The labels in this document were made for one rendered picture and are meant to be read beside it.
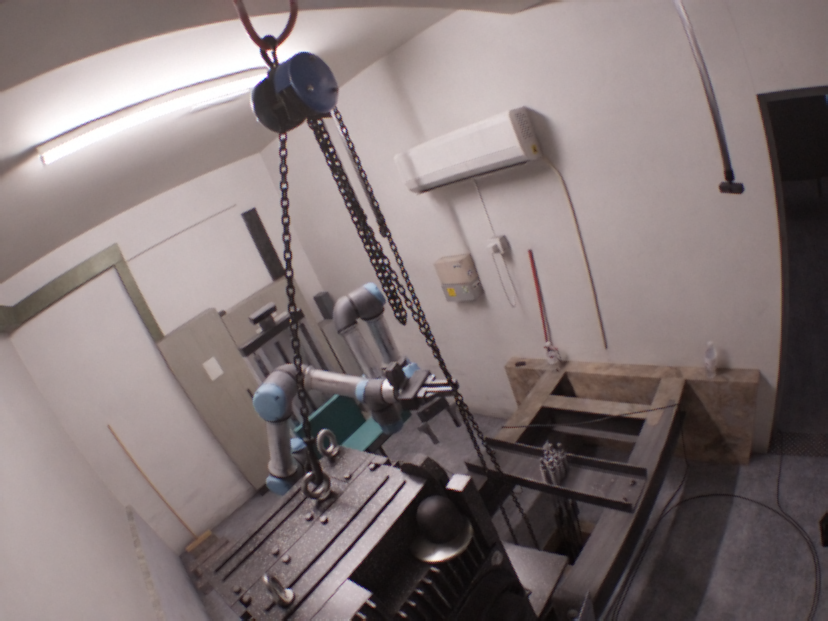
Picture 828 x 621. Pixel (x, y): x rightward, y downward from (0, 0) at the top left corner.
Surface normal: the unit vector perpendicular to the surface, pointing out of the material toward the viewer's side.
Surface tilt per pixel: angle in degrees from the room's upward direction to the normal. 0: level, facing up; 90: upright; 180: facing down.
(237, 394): 90
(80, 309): 90
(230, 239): 90
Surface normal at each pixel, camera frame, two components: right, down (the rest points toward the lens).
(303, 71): 0.85, -0.14
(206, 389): 0.67, -0.01
